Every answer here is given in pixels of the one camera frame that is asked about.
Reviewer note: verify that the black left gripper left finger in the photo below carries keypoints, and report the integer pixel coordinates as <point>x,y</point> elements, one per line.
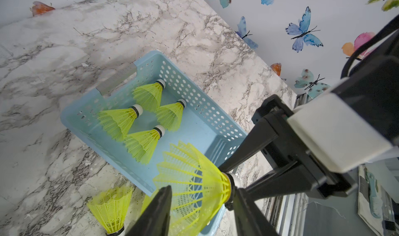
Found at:
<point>155,219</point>

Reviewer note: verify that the light blue perforated storage box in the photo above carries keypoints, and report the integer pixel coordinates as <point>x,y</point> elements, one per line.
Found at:
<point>204,124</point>

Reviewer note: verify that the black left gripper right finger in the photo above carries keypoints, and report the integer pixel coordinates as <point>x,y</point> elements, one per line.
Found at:
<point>249,219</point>

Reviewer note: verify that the yellow shuttlecock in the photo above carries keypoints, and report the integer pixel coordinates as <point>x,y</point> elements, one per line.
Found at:
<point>141,145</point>
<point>170,116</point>
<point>199,190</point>
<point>149,96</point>
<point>117,122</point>
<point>110,209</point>

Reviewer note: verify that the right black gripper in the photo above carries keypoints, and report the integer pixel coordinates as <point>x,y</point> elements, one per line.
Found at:
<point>295,169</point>

